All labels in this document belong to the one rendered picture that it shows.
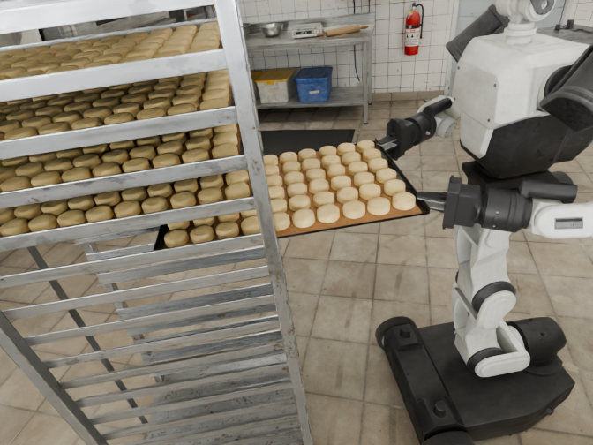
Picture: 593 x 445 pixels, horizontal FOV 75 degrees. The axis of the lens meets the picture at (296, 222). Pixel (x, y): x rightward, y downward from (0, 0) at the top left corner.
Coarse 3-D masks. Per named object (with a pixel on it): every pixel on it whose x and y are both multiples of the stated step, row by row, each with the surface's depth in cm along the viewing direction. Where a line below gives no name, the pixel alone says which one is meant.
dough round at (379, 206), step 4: (368, 200) 87; (372, 200) 86; (376, 200) 86; (380, 200) 86; (384, 200) 86; (388, 200) 86; (368, 204) 86; (372, 204) 85; (376, 204) 85; (380, 204) 85; (384, 204) 85; (388, 204) 85; (368, 208) 86; (372, 208) 85; (376, 208) 84; (380, 208) 84; (384, 208) 84; (388, 208) 85; (372, 212) 85; (376, 212) 85; (380, 212) 84; (384, 212) 85
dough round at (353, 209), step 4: (352, 200) 87; (356, 200) 87; (344, 204) 87; (348, 204) 86; (352, 204) 86; (356, 204) 86; (360, 204) 86; (344, 208) 85; (348, 208) 85; (352, 208) 85; (356, 208) 85; (360, 208) 84; (364, 208) 85; (344, 212) 85; (348, 212) 84; (352, 212) 84; (356, 212) 84; (360, 212) 84; (364, 212) 86; (348, 216) 85; (352, 216) 85; (356, 216) 84; (360, 216) 85
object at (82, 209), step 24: (120, 192) 88; (144, 192) 84; (168, 192) 84; (192, 192) 81; (216, 192) 79; (240, 192) 78; (0, 216) 81; (24, 216) 81; (48, 216) 79; (72, 216) 78; (96, 216) 77; (120, 216) 78
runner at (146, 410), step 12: (264, 384) 115; (276, 384) 111; (288, 384) 112; (204, 396) 113; (216, 396) 111; (228, 396) 111; (240, 396) 112; (132, 408) 113; (144, 408) 110; (156, 408) 110; (168, 408) 111; (180, 408) 112; (96, 420) 110; (108, 420) 110
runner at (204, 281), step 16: (224, 272) 85; (240, 272) 86; (256, 272) 86; (144, 288) 84; (160, 288) 85; (176, 288) 86; (192, 288) 86; (48, 304) 83; (64, 304) 84; (80, 304) 85; (96, 304) 85
